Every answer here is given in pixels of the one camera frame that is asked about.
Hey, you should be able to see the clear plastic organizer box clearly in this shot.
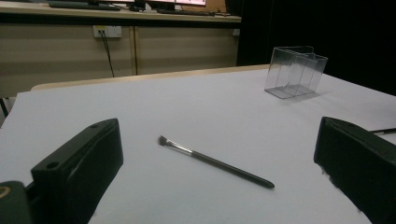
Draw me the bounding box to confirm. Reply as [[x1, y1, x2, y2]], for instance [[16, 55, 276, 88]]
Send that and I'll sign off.
[[263, 46, 329, 100]]

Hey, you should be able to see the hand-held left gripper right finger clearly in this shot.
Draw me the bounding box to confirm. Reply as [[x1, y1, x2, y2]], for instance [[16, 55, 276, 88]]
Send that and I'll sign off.
[[313, 116, 396, 224]]

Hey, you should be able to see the white wall power outlet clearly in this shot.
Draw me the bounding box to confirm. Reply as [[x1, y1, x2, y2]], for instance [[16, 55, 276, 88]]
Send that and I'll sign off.
[[92, 25, 123, 39]]

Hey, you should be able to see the black keyboard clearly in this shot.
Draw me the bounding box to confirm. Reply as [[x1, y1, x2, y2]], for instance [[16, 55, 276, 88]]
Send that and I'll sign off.
[[156, 7, 217, 17], [48, 0, 121, 12]]

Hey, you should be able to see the black makeup brush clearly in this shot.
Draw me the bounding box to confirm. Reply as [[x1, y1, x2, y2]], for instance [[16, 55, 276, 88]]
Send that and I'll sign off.
[[370, 127, 396, 135], [157, 134, 276, 190]]

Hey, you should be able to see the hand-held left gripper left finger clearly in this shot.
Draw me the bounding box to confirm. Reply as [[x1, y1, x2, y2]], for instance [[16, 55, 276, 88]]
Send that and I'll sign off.
[[30, 118, 124, 224]]

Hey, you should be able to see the computer monitor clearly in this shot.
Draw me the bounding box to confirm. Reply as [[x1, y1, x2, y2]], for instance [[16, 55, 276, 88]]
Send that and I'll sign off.
[[124, 0, 207, 7]]

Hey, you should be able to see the black power cable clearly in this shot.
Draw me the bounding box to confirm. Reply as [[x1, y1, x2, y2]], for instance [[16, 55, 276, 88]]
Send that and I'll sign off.
[[98, 30, 116, 78]]

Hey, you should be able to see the wooden desk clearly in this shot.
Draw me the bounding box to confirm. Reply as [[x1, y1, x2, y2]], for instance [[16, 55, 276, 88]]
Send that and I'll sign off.
[[0, 0, 243, 24]]

